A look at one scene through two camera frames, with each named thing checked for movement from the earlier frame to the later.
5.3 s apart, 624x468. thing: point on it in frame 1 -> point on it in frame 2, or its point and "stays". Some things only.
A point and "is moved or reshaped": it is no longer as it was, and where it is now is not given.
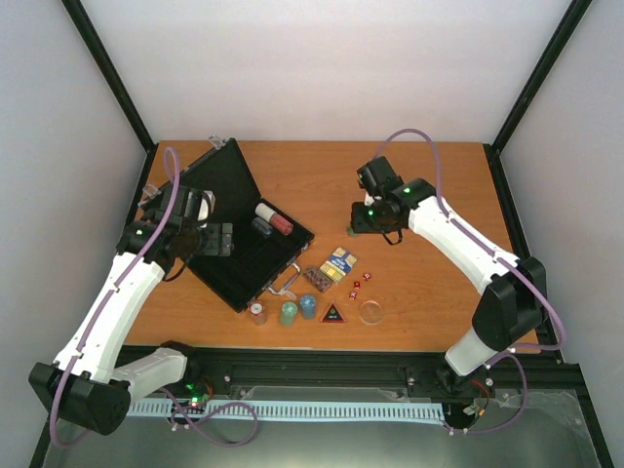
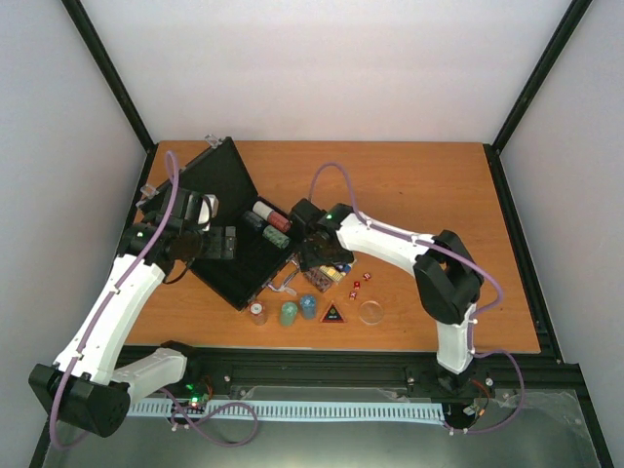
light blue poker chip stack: [308, 303] stays
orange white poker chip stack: [258, 313] stays
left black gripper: [213, 248] stays
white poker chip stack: [264, 212] stays
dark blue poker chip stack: [259, 224] is moved or reshaped
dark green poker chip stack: [351, 232] is moved or reshaped
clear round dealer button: [370, 312] stays
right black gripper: [360, 225] -> [309, 259]
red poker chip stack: [283, 225] stays
